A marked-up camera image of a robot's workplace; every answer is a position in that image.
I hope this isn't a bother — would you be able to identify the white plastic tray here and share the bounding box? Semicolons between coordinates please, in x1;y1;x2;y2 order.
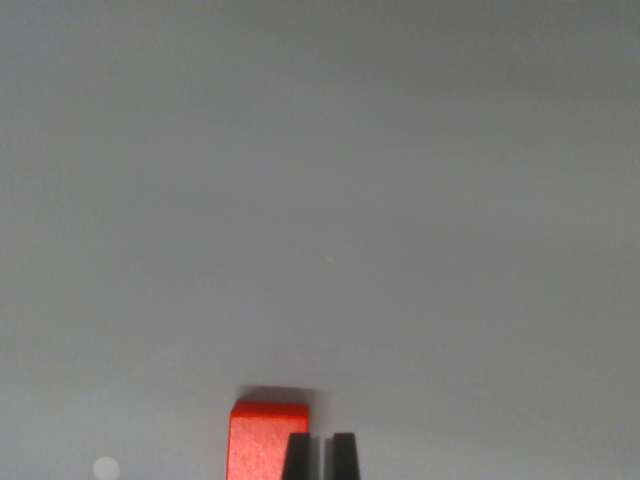
0;0;640;480

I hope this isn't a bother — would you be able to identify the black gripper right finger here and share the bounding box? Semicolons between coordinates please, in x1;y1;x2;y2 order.
324;432;362;480

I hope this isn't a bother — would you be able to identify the red block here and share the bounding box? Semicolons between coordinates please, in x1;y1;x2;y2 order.
226;400;311;480

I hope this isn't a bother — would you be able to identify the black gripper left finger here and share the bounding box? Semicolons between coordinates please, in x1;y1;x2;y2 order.
281;432;322;480

